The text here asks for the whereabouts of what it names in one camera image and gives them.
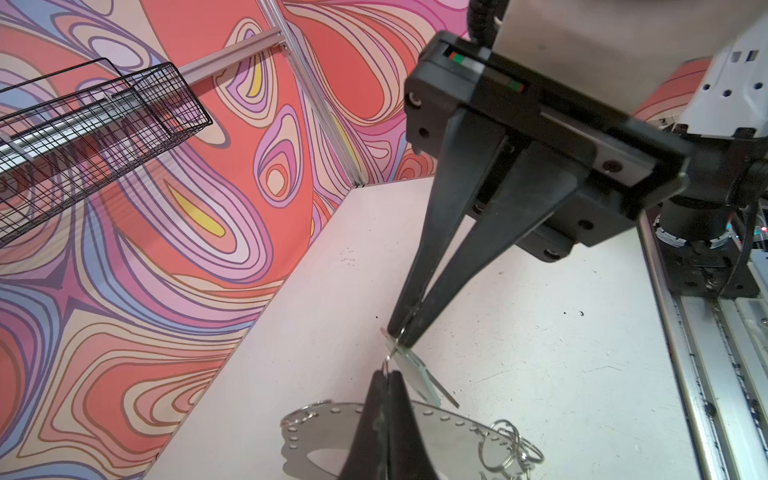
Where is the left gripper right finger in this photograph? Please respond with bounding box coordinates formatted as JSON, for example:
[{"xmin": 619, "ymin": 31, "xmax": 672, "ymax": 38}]
[{"xmin": 389, "ymin": 371, "xmax": 439, "ymax": 480}]

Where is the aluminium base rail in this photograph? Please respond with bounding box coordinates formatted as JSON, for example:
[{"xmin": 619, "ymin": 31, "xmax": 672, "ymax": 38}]
[{"xmin": 639, "ymin": 218, "xmax": 767, "ymax": 479}]

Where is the silver split keyring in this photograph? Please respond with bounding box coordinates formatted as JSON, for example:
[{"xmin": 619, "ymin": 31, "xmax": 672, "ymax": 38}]
[{"xmin": 474, "ymin": 419, "xmax": 545, "ymax": 480}]

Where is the black wire basket back wall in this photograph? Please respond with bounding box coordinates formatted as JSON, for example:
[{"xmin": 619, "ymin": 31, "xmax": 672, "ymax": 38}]
[{"xmin": 1, "ymin": 60, "xmax": 212, "ymax": 245}]

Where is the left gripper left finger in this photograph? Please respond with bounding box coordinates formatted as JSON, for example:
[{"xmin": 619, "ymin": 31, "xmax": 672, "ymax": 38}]
[{"xmin": 339, "ymin": 370, "xmax": 389, "ymax": 480}]

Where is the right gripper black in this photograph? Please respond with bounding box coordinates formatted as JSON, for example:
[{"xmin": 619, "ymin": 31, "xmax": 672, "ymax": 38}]
[{"xmin": 387, "ymin": 32, "xmax": 690, "ymax": 348}]

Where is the perforated metal ring plate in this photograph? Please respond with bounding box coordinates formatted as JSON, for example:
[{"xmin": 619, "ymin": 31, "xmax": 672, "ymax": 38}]
[{"xmin": 280, "ymin": 400, "xmax": 520, "ymax": 479}]

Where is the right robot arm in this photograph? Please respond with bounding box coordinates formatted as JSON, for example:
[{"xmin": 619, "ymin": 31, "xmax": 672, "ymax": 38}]
[{"xmin": 387, "ymin": 1, "xmax": 767, "ymax": 349}]

